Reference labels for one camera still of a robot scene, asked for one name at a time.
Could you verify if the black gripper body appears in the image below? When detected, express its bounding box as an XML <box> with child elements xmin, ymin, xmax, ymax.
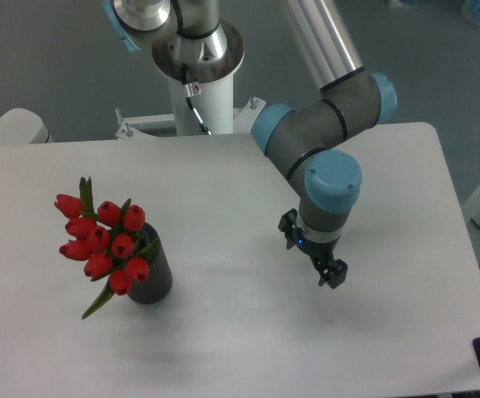
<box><xmin>284</xmin><ymin>226</ymin><xmax>337</xmax><ymax>258</ymax></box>

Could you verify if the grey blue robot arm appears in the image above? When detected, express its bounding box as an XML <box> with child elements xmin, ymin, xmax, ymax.
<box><xmin>104</xmin><ymin>1</ymin><xmax>397</xmax><ymax>288</ymax></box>

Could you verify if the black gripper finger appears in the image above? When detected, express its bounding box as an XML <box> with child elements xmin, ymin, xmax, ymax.
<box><xmin>278</xmin><ymin>208</ymin><xmax>298</xmax><ymax>240</ymax></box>
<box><xmin>311</xmin><ymin>255</ymin><xmax>348</xmax><ymax>289</ymax></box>

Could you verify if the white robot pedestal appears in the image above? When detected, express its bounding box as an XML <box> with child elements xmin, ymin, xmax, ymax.
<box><xmin>115</xmin><ymin>20</ymin><xmax>266</xmax><ymax>139</ymax></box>

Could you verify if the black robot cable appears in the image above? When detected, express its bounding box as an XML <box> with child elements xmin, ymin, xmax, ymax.
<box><xmin>180</xmin><ymin>62</ymin><xmax>213</xmax><ymax>136</ymax></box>

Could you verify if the red tulip bouquet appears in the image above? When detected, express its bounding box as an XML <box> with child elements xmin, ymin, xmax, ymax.
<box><xmin>54</xmin><ymin>177</ymin><xmax>162</xmax><ymax>318</ymax></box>

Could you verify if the white chair on left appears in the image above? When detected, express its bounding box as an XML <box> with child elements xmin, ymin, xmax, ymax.
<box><xmin>0</xmin><ymin>108</ymin><xmax>54</xmax><ymax>147</ymax></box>

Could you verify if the dark grey ribbed vase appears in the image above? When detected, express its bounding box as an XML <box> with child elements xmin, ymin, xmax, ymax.
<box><xmin>128</xmin><ymin>243</ymin><xmax>172</xmax><ymax>304</ymax></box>

